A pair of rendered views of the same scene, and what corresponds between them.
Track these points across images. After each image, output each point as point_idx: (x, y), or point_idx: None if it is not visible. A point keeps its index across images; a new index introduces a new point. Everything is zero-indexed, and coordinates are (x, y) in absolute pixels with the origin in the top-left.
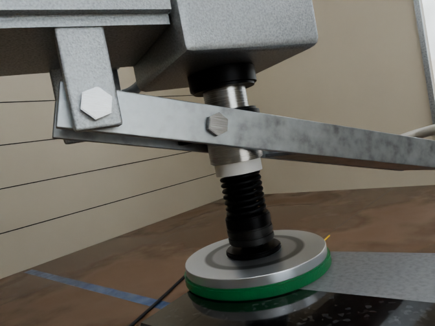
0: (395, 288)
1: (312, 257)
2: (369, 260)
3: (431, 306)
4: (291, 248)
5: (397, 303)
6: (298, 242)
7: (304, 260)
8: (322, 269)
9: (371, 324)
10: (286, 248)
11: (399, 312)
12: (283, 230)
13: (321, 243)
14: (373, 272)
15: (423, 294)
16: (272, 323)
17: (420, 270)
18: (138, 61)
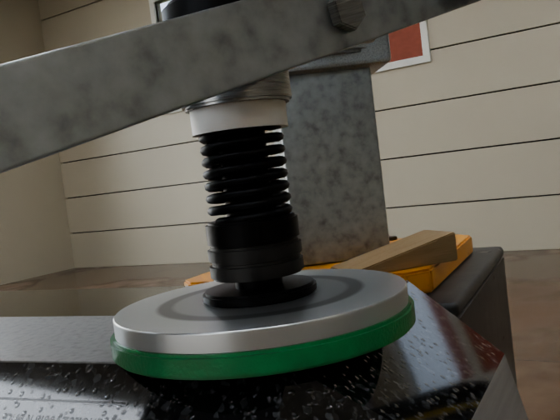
0: (88, 322)
1: (162, 293)
2: (62, 347)
3: (83, 313)
4: (187, 300)
5: (107, 313)
6: (166, 308)
7: (177, 290)
8: None
9: None
10: (196, 300)
11: (115, 309)
12: (179, 331)
13: (128, 308)
14: (86, 333)
15: (72, 320)
16: None
17: (27, 338)
18: None
